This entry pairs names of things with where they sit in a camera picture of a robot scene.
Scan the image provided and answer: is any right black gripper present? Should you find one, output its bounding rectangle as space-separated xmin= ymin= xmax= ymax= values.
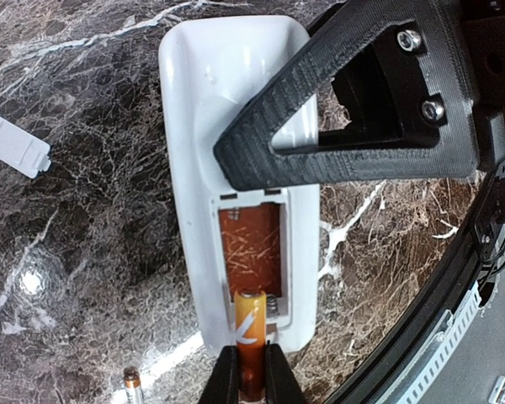
xmin=460 ymin=1 xmax=505 ymax=172

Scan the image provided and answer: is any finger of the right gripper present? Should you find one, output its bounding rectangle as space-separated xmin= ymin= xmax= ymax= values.
xmin=213 ymin=1 xmax=480 ymax=190

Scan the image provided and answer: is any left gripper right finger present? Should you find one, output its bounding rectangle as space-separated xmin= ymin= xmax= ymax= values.
xmin=264 ymin=343 xmax=306 ymax=404

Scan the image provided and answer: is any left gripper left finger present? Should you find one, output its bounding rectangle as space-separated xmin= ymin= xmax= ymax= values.
xmin=198 ymin=345 xmax=239 ymax=404

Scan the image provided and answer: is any orange AAA battery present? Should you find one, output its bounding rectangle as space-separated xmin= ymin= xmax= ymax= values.
xmin=123 ymin=366 xmax=145 ymax=404
xmin=234 ymin=290 xmax=267 ymax=402

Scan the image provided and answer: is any white remote control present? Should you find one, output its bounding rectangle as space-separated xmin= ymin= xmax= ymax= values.
xmin=158 ymin=15 xmax=320 ymax=354

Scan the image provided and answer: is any white battery compartment cover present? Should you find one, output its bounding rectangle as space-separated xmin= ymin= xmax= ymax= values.
xmin=0 ymin=117 xmax=51 ymax=178

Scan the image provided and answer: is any white slotted cable duct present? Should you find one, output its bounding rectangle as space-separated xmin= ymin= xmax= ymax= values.
xmin=395 ymin=283 xmax=481 ymax=403

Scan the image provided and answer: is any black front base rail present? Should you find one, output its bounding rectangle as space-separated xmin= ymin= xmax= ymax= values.
xmin=327 ymin=167 xmax=505 ymax=403

